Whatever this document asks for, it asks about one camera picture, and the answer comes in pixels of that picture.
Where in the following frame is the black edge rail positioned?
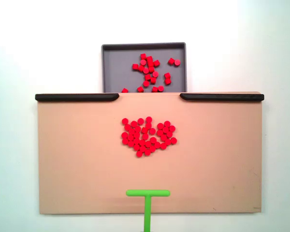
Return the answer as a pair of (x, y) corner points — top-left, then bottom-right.
(179, 93), (265, 102)
(35, 93), (120, 102)

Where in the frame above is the green T-shaped pusher tool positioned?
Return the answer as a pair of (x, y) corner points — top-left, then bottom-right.
(126, 189), (171, 232)

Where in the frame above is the grey shallow tray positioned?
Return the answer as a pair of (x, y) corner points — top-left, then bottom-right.
(101, 42), (187, 93)

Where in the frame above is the beige flat work board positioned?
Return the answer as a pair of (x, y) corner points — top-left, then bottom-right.
(36, 91), (263, 215)

